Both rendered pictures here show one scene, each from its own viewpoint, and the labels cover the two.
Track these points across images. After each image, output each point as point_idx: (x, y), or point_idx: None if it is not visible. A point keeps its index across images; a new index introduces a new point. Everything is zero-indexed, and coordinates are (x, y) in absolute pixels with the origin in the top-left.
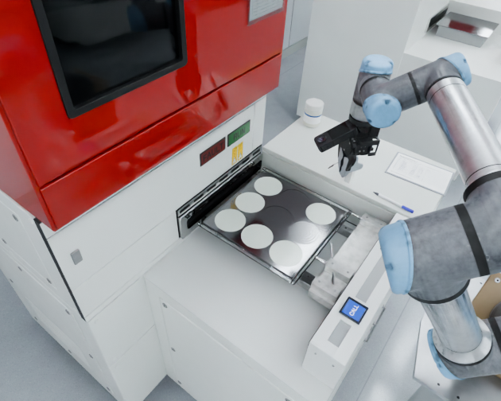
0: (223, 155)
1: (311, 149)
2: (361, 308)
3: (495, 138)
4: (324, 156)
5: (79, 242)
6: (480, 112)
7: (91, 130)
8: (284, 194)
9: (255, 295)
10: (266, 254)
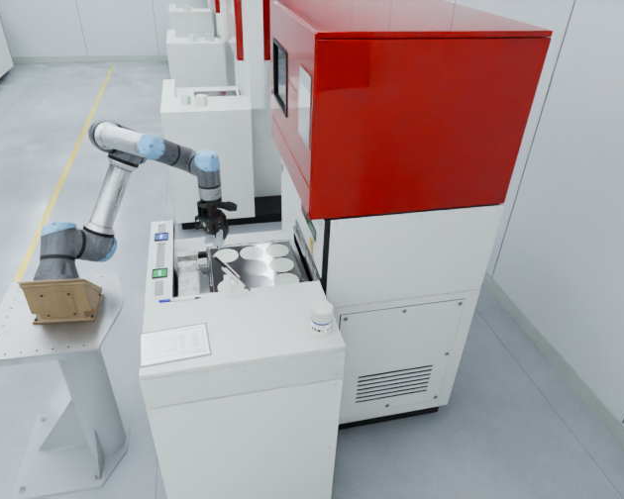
0: (307, 229)
1: (283, 302)
2: (157, 239)
3: (113, 132)
4: (267, 303)
5: (283, 162)
6: (125, 134)
7: (275, 108)
8: (268, 282)
9: None
10: (235, 249)
